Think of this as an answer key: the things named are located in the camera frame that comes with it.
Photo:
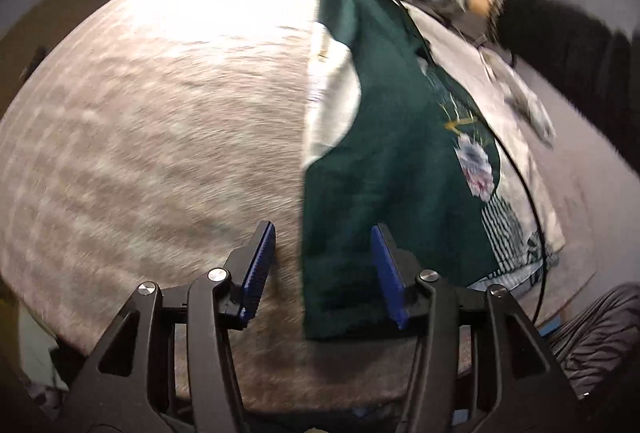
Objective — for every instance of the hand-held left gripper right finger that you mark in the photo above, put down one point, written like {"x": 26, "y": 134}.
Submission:
{"x": 384, "y": 263}

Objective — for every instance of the dark striped cloth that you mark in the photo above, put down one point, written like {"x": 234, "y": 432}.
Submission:
{"x": 600, "y": 333}

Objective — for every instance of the green and white printed shirt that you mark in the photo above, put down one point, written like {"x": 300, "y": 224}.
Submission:
{"x": 400, "y": 153}

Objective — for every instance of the beige plaid blanket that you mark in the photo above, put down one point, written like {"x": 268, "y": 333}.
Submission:
{"x": 150, "y": 113}

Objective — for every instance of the person's right forearm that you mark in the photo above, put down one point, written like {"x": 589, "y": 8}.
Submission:
{"x": 550, "y": 33}

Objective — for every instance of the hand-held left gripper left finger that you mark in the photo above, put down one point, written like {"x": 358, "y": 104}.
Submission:
{"x": 260, "y": 258}

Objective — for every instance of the white cloth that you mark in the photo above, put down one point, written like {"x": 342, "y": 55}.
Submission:
{"x": 530, "y": 105}

